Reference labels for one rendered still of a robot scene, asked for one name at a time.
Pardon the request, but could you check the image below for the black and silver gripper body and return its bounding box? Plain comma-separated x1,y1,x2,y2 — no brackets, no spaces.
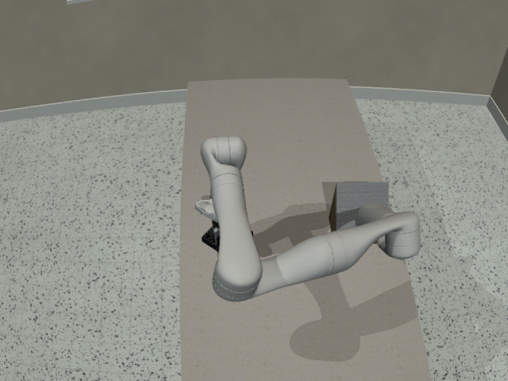
195,189,219,228

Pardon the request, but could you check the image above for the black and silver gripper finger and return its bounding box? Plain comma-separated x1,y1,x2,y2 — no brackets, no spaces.
213,227,220,245

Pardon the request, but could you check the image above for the black knob box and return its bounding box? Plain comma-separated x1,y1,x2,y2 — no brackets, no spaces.
202,226,219,252

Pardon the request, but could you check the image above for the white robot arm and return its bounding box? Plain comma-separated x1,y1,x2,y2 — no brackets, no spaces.
201,136,421,302

